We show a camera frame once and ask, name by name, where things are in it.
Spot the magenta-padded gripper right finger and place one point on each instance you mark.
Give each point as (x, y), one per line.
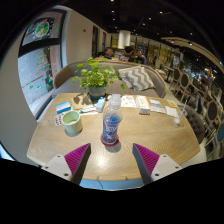
(147, 160)

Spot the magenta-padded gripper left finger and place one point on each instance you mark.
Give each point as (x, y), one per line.
(76, 160)

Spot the clear blue-labelled drink bottle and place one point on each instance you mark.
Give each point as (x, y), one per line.
(111, 125)

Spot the pale green mug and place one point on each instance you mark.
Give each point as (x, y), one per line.
(72, 122)

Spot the pill blister pack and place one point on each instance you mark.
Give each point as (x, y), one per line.
(58, 120)

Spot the clear drinking glass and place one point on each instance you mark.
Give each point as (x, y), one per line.
(179, 117)

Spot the blue white card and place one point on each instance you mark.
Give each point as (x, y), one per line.
(63, 107)

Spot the white paper napkin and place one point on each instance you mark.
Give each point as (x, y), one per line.
(171, 111)

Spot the white orange tissue box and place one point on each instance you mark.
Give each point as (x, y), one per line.
(143, 105)

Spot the white blue pamphlet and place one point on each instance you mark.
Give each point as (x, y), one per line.
(155, 103)

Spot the small light blue box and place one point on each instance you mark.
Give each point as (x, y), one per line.
(100, 105)

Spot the grey tufted armchair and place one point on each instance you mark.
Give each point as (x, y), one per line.
(196, 123)

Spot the small yellow card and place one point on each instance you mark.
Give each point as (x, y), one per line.
(172, 103)

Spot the white printed leaflet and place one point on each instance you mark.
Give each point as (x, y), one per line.
(128, 101)

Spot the group of dining chairs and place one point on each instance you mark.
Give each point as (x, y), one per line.
(211, 113)

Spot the grey chevron cushion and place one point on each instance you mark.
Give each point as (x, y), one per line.
(137, 78)

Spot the grey upholstered bench sofa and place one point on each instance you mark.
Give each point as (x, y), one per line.
(63, 78)

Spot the green potted plant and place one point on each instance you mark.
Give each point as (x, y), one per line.
(96, 75)

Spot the window with festive stickers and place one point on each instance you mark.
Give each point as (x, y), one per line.
(40, 66)

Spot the person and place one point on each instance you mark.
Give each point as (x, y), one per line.
(141, 57)
(126, 55)
(107, 54)

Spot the group of ceiling lights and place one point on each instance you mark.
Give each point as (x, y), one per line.
(161, 12)

